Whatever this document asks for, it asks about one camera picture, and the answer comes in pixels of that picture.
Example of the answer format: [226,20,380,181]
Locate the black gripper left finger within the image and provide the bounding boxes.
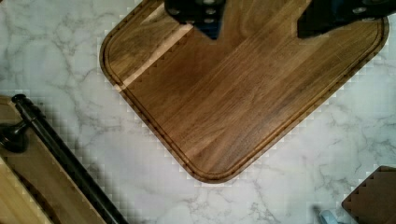
[164,0,226,40]

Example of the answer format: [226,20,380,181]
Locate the light wooden drawer cabinet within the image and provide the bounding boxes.
[0,95,108,224]

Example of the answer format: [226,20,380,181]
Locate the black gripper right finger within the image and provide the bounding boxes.
[297,0,396,38]

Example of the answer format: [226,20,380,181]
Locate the light blue white pitcher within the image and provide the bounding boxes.
[319,210,339,224]

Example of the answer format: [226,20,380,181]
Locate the black drawer handle bar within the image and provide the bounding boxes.
[1,94,129,224]

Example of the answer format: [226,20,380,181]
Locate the dark wooden cutting board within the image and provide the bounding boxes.
[100,0,389,183]

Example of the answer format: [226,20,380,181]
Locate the dark brown utensil holder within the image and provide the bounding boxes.
[342,166,396,224]

